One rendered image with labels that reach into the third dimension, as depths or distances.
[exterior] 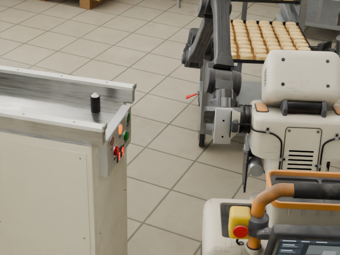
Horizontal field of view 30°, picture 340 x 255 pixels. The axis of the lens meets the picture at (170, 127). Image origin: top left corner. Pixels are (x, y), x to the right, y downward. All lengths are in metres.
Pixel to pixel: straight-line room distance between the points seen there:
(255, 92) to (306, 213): 2.32
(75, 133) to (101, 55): 2.76
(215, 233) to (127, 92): 0.71
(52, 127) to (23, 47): 2.95
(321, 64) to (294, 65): 0.07
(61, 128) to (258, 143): 0.59
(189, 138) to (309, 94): 1.89
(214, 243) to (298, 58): 0.57
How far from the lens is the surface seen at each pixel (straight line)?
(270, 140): 1.79
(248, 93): 3.83
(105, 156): 1.97
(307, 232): 1.44
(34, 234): 2.21
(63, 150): 1.96
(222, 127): 1.83
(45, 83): 2.24
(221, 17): 2.09
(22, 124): 1.99
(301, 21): 3.19
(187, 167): 3.35
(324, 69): 1.81
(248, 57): 2.54
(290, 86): 1.78
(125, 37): 5.00
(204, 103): 3.33
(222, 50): 2.00
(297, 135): 1.79
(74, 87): 2.20
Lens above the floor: 1.83
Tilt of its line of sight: 30 degrees down
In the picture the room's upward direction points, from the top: 2 degrees clockwise
